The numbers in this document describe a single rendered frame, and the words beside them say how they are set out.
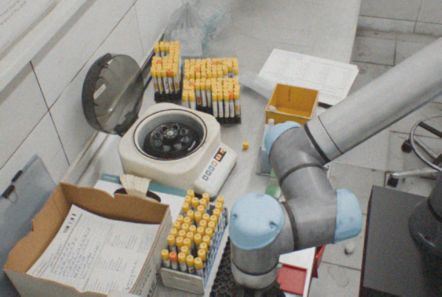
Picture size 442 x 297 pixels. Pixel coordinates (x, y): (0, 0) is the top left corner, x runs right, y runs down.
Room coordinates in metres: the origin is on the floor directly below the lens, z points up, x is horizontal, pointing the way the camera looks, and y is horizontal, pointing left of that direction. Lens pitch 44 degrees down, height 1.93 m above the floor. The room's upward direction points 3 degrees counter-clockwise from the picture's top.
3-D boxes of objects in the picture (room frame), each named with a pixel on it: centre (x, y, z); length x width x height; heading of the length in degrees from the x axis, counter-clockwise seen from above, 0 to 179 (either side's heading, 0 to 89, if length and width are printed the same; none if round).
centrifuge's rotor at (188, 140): (0.98, 0.14, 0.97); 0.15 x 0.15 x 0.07
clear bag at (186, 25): (1.52, 0.12, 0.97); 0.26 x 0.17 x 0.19; 178
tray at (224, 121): (1.18, 0.03, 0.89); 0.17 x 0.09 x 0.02; 89
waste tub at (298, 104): (1.11, -0.21, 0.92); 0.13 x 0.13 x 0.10; 69
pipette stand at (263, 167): (0.96, -0.13, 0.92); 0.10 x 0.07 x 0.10; 168
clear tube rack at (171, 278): (0.68, 0.08, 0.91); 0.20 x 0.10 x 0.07; 162
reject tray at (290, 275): (0.60, -0.14, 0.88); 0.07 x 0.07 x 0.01; 72
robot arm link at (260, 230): (0.43, -0.04, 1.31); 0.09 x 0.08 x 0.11; 101
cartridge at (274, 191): (0.80, -0.12, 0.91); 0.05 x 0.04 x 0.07; 72
